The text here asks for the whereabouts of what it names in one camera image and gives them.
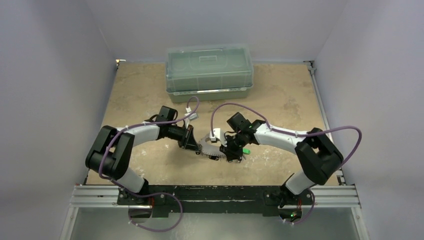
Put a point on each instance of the aluminium frame rail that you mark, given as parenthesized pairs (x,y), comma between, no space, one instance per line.
(95,215)

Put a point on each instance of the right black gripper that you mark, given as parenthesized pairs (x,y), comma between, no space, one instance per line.
(232,149)

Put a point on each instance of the clear plastic storage box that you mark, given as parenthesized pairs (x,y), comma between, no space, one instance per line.
(209,72)

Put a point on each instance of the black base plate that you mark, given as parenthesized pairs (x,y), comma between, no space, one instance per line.
(206,199)

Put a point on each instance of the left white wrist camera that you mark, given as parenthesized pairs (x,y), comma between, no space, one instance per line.
(189,116)

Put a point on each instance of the right side aluminium rail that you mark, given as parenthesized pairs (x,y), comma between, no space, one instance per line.
(312,70)

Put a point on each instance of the green key tag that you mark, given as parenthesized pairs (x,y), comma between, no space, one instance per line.
(246,151)

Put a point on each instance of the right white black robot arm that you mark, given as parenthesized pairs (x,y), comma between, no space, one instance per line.
(319,158)

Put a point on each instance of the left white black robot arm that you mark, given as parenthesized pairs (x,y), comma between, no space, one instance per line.
(111,151)

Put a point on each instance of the black key tag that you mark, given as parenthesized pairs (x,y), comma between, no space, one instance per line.
(215,158)

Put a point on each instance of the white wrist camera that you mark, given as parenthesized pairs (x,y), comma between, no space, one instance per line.
(189,116)
(217,135)

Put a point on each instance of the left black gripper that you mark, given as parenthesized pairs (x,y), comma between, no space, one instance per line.
(190,144)

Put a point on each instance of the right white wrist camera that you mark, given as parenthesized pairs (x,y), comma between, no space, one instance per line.
(217,135)

